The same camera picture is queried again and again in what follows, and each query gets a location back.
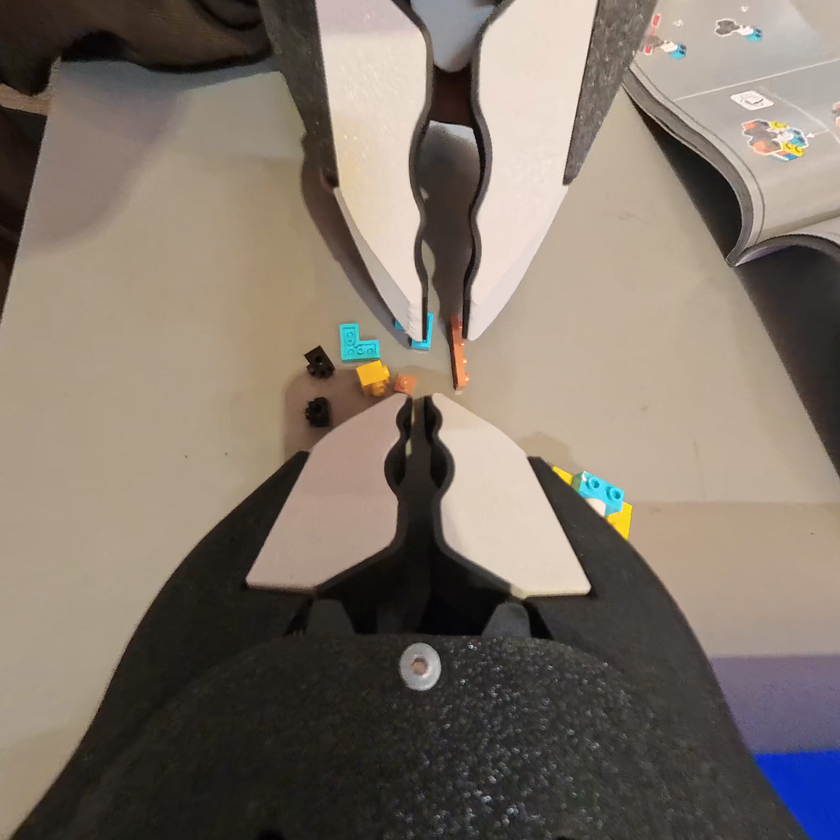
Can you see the long orange toy plate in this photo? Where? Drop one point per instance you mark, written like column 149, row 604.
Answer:
column 459, row 361

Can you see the grey instruction booklet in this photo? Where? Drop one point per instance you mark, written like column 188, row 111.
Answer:
column 754, row 98

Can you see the teal L-shaped plate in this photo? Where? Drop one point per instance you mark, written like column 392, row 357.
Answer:
column 423, row 338
column 354, row 344

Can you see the grey desk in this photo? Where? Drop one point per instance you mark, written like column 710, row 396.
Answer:
column 131, row 262

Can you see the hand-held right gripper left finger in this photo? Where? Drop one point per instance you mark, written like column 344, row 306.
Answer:
column 328, row 518

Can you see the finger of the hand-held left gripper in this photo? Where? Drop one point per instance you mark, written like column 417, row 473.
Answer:
column 531, row 131
column 374, row 131

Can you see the black toy brick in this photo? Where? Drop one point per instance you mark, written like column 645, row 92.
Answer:
column 319, row 363
column 317, row 412

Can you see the yellow toy brick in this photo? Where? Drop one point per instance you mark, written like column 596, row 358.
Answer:
column 373, row 377

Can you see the small orange square plate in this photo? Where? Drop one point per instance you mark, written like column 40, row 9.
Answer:
column 405, row 384

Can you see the multicoloured toy brick assembly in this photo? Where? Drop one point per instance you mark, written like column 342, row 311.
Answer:
column 600, row 495

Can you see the blue plastic bin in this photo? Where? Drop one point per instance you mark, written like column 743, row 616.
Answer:
column 800, row 800

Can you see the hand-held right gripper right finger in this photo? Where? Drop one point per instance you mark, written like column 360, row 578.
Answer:
column 505, row 518

